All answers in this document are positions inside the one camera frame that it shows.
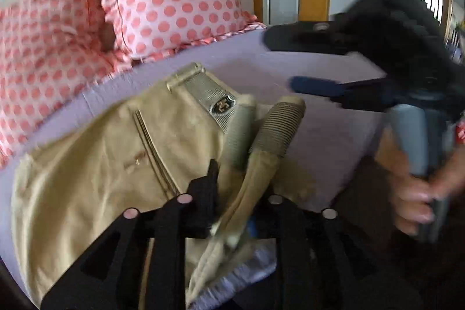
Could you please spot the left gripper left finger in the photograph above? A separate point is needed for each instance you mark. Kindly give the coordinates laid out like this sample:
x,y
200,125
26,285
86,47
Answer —
x,y
138,262

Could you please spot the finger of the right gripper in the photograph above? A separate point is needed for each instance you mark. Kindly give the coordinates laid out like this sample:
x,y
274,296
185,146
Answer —
x,y
305,37
372,95

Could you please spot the khaki pants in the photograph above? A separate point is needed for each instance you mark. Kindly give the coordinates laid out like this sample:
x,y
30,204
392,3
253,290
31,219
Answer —
x,y
144,151

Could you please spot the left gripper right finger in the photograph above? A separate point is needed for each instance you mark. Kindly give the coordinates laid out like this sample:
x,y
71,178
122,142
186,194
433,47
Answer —
x,y
315,257

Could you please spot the left polka dot pillow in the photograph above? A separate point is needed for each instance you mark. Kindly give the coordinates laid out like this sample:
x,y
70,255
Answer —
x,y
50,51

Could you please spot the right hand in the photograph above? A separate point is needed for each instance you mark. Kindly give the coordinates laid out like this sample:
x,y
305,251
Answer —
x,y
410,196

